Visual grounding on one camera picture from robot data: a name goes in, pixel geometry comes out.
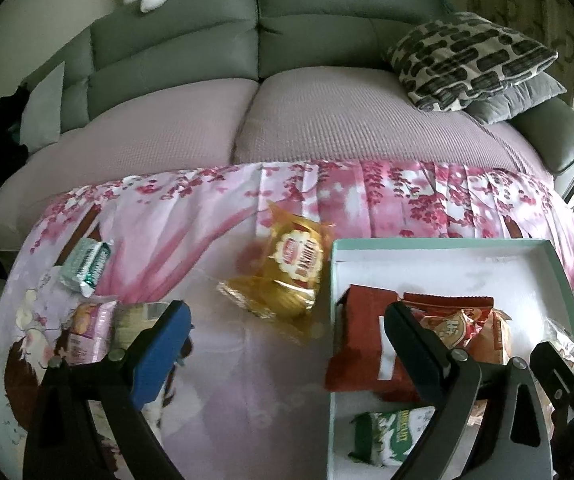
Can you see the grey sofa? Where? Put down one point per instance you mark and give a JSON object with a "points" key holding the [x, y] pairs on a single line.
{"points": [[317, 20]]}

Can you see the beige snack packet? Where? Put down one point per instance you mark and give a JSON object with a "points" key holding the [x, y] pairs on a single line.
{"points": [[134, 325]]}

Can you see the grey pillow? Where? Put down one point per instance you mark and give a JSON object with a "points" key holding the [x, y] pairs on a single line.
{"points": [[517, 102]]}

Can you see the teal cardboard box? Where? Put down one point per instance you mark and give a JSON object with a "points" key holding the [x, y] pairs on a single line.
{"points": [[442, 270]]}

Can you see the pink snack packet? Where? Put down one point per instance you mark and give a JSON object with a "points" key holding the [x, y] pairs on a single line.
{"points": [[92, 332]]}

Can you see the dark red striped packet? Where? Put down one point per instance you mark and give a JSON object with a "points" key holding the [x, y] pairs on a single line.
{"points": [[362, 340]]}

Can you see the yellow bread packet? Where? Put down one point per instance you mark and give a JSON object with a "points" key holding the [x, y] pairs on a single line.
{"points": [[287, 270]]}

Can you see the small teal packet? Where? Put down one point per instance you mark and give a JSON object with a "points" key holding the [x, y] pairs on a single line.
{"points": [[87, 265]]}

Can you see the pale cushion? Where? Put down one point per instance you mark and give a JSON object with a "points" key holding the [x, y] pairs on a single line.
{"points": [[44, 110]]}

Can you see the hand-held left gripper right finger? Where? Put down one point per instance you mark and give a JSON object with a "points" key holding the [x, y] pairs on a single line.
{"points": [[412, 355]]}

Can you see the black white patterned pillow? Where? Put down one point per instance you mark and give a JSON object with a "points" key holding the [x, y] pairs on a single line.
{"points": [[467, 60]]}

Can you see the lilac sofa cover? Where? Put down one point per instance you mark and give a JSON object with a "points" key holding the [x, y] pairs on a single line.
{"points": [[317, 120]]}

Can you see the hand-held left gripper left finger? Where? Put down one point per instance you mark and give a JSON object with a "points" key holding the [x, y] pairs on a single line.
{"points": [[159, 355]]}

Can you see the red foil snack packet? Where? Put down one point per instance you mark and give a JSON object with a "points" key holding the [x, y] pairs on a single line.
{"points": [[462, 325]]}

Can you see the pink printed blanket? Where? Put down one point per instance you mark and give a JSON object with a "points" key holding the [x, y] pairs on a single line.
{"points": [[247, 400]]}

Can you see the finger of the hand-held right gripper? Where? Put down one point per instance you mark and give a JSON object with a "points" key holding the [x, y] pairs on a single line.
{"points": [[559, 375]]}

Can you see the patterned curtain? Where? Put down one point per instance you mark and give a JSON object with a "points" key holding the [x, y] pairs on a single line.
{"points": [[527, 0]]}

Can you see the green biscuit packet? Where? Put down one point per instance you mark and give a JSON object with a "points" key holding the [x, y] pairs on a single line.
{"points": [[382, 435]]}

